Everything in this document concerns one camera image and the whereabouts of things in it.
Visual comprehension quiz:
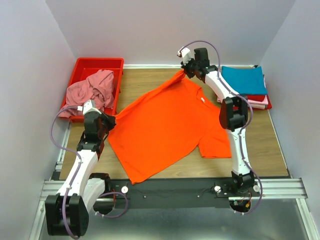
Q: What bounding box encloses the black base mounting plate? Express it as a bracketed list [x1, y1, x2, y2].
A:
[81, 177, 261, 210]

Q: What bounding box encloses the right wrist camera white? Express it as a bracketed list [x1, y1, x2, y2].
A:
[177, 46, 194, 67]

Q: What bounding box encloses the blue folded t-shirt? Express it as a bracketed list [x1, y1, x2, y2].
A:
[222, 66, 268, 95]

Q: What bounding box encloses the pink folded t-shirt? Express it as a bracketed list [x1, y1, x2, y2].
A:
[247, 95, 272, 110]

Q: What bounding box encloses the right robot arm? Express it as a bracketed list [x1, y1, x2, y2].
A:
[177, 46, 255, 196]

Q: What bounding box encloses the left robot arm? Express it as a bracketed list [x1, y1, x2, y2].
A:
[45, 110, 116, 240]

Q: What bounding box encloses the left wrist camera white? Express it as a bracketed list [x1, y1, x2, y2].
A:
[76, 99, 102, 116]

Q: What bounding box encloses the orange t-shirt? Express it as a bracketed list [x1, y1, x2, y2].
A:
[108, 71, 232, 184]

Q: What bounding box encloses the dusty pink crumpled t-shirt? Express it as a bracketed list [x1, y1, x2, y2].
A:
[62, 69, 115, 111]

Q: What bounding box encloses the aluminium rail frame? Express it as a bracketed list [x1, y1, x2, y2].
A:
[28, 119, 312, 240]

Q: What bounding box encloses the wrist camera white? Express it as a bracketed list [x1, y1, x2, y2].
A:
[177, 46, 194, 67]
[76, 99, 102, 116]

